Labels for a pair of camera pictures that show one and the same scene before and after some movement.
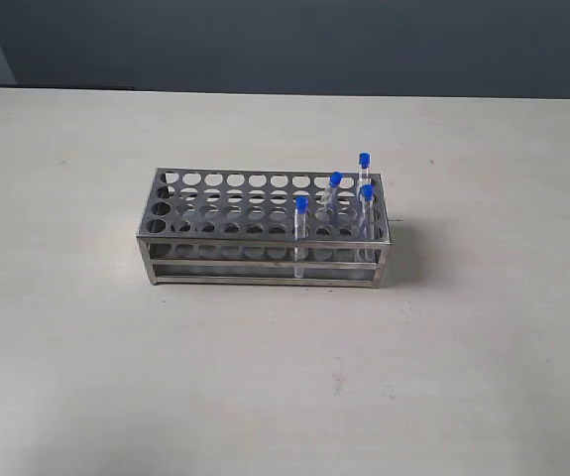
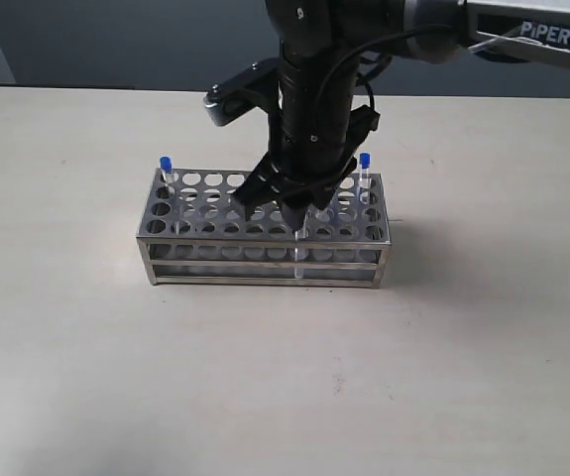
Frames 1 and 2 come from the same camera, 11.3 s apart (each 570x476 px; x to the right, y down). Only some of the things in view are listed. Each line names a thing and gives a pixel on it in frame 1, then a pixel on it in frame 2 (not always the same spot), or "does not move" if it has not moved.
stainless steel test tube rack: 265,227 does not move
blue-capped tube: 300,233 does not move
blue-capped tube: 367,199 to 166,167
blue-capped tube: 364,164 does not move
